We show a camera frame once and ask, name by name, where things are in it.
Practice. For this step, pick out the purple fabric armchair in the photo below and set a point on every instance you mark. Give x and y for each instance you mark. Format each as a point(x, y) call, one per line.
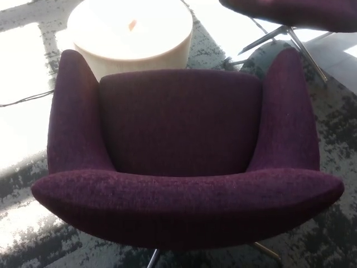
point(181, 201)

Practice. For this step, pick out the purple armchair seat cushion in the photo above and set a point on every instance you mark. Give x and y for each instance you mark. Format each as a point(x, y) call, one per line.
point(181, 123)

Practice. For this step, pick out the round white side table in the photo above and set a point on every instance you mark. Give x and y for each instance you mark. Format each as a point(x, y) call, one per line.
point(128, 47)

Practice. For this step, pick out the small orange item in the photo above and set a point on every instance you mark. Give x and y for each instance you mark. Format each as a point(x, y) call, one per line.
point(132, 24)

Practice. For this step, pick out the chrome armchair leg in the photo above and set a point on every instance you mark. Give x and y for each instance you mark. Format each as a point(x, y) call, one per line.
point(153, 259)

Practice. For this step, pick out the brass armchair leg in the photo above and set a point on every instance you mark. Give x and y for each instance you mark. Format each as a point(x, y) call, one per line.
point(269, 251)

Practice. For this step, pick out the purple fabric chair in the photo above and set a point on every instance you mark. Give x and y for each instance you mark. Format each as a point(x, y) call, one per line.
point(301, 12)

